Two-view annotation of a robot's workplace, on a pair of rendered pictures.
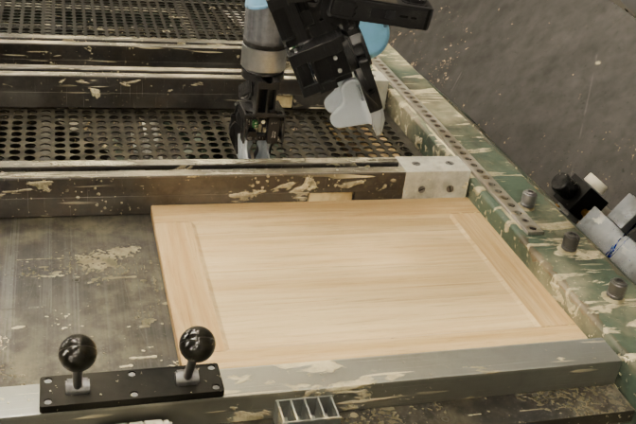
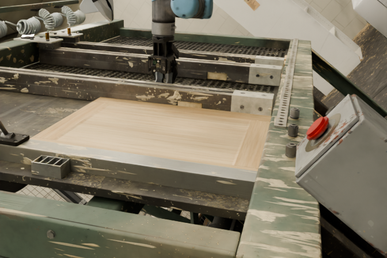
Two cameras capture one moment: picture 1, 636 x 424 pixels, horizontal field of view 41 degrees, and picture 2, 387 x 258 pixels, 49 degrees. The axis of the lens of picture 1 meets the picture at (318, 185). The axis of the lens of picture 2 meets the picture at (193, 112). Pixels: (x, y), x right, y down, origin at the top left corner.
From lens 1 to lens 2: 80 cm
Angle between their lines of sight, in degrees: 31
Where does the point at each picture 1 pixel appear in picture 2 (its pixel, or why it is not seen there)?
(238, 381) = (31, 144)
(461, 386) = (143, 173)
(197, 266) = (87, 115)
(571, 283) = (270, 147)
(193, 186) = (118, 89)
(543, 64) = not seen: outside the picture
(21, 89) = (100, 60)
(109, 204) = (82, 94)
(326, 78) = not seen: outside the picture
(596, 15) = not seen: outside the picture
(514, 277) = (249, 145)
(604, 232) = not seen: hidden behind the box
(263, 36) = (156, 15)
